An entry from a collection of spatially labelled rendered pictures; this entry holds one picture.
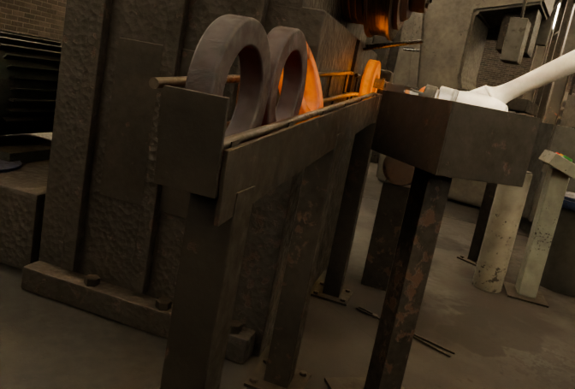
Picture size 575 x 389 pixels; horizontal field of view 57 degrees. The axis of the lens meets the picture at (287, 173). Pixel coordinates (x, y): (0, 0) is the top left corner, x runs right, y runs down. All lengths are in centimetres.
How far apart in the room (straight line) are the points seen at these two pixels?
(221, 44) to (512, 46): 361
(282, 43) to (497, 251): 175
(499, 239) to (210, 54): 190
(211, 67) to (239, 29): 6
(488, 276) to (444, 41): 246
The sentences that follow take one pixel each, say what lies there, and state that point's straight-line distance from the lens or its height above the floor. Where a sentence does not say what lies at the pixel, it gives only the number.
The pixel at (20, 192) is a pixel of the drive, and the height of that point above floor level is 24.
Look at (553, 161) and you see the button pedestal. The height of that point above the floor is 59.
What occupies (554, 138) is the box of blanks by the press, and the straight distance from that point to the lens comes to 367.
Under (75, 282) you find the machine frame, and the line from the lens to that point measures 155.
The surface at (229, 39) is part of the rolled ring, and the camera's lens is 57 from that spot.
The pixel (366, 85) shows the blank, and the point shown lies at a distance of 162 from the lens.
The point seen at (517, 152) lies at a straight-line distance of 110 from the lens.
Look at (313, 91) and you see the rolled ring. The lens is 106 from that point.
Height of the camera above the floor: 70
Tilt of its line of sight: 10 degrees down
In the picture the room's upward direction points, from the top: 11 degrees clockwise
